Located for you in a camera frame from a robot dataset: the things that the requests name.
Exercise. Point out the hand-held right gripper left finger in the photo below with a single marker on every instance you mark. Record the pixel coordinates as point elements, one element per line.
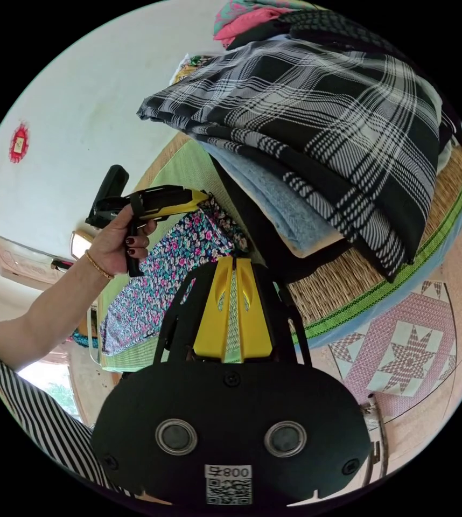
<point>211,323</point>

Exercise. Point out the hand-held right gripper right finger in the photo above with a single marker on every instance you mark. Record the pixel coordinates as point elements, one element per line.
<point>255,323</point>

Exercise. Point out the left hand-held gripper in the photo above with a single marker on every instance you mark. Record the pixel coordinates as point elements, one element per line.
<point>108,206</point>

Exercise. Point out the floral patterned pants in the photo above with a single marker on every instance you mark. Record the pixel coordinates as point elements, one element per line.
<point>166,274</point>

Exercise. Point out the person's left forearm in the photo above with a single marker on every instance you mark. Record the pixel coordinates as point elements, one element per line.
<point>49,307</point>

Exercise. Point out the person's left hand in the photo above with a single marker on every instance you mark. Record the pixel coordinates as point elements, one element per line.
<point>112,242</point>

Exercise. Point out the bed with woven mat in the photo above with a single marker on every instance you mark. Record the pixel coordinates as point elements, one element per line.
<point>336,291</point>

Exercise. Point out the pile of clothes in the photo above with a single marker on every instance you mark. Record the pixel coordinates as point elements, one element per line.
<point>316,133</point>

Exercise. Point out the window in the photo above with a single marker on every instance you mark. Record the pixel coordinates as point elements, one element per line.
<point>49,385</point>

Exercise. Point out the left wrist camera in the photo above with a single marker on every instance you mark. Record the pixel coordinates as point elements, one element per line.
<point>112,183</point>

